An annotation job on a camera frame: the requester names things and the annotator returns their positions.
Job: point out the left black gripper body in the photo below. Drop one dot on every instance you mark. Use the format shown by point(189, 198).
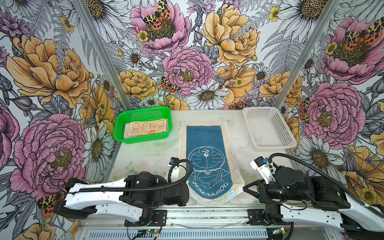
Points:
point(155, 203)

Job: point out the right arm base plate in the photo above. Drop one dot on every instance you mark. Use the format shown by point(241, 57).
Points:
point(263, 217)

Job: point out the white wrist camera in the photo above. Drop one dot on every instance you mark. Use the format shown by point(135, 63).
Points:
point(175, 165)
point(264, 168)

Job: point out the white plastic basket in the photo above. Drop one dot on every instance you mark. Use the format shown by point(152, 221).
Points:
point(268, 129)

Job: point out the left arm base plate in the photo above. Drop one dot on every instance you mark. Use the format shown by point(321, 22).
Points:
point(156, 218)

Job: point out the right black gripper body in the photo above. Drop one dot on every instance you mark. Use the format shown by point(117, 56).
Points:
point(274, 191)

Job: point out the orange patterned towel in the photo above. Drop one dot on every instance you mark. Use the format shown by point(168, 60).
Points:
point(144, 128)

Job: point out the green plastic basket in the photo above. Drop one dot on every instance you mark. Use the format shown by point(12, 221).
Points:
point(149, 114)

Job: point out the aluminium frame post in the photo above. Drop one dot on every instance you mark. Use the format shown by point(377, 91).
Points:
point(97, 40)
point(322, 24)

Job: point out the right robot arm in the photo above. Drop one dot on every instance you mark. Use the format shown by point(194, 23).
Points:
point(331, 207)

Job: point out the blue white patterned towel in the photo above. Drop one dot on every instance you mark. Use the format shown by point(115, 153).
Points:
point(215, 179)

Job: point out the white ventilated cable duct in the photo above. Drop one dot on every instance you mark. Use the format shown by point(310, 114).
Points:
point(181, 234)

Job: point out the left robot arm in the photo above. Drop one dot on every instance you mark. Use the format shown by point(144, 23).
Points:
point(83, 200)

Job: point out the left aluminium frame post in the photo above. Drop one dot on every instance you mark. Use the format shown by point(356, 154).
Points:
point(97, 40)

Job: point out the aluminium front rail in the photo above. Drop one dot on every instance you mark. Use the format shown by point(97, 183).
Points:
point(184, 217)

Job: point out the right aluminium frame post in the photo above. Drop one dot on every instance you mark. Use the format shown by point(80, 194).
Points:
point(322, 24)

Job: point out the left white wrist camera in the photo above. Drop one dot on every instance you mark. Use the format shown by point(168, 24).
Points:
point(175, 165)

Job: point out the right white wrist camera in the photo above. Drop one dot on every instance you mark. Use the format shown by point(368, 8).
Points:
point(264, 168)

